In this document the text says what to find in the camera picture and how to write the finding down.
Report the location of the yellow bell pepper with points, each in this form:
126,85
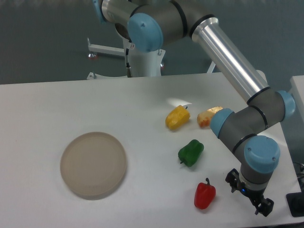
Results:
177,117

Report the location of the orange pepper piece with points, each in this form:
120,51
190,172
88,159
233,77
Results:
204,118

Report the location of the white side table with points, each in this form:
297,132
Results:
295,98

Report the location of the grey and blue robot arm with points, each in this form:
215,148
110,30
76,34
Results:
239,131

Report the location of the beige round plate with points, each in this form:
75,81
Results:
93,165

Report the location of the red bell pepper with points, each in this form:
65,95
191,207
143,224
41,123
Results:
204,195

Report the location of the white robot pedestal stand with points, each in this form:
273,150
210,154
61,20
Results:
142,59

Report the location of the green bell pepper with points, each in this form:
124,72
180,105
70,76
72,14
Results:
190,153

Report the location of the black device at table edge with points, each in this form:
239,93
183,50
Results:
296,204

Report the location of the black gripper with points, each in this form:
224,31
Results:
251,190

